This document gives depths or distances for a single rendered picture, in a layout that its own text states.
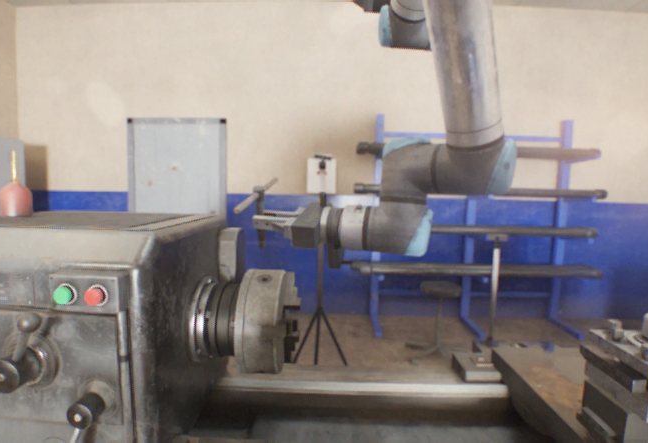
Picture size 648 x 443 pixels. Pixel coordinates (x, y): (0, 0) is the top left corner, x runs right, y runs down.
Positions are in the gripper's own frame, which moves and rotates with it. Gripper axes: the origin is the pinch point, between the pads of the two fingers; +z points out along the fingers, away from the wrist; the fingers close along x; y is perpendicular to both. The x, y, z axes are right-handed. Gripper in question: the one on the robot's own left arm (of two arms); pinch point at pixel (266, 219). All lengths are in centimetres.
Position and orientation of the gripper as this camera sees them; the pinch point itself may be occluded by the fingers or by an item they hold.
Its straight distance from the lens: 76.3
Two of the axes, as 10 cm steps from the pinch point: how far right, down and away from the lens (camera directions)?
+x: -2.8, 4.0, -8.8
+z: -9.6, -0.8, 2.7
